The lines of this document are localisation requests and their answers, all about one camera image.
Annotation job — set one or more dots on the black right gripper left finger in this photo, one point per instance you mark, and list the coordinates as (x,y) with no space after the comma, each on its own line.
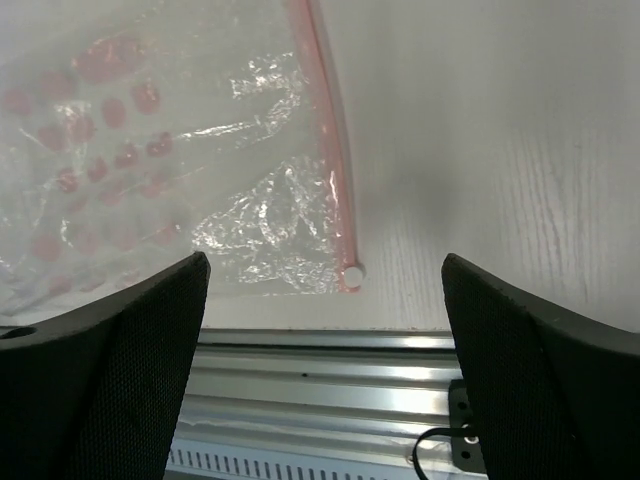
(95,393)

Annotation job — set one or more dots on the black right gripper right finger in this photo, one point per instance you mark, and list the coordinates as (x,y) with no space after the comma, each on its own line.
(554,394)

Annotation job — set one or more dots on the clear zip top bag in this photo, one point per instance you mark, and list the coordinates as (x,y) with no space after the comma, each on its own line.
(134,133)

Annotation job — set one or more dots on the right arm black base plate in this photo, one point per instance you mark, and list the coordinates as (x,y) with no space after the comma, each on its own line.
(465,445)

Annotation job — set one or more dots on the white slotted cable duct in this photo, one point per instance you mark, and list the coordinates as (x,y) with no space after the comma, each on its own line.
(220,461)

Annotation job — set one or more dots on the aluminium mounting rail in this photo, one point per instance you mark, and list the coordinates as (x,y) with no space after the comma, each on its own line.
(355,395)

